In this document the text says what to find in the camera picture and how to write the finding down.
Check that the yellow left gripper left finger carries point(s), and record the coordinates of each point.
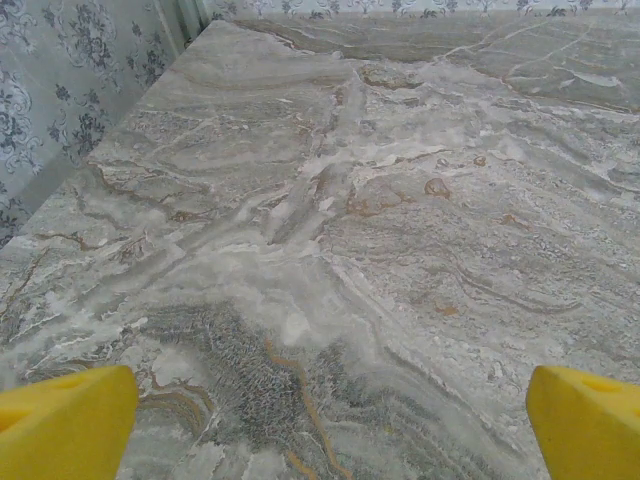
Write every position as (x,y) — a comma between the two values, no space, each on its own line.
(65,425)

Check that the aluminium frame post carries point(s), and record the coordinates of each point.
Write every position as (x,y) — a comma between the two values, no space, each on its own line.
(185,22)

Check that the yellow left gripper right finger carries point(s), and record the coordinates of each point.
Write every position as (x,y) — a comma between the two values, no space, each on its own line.
(590,430)

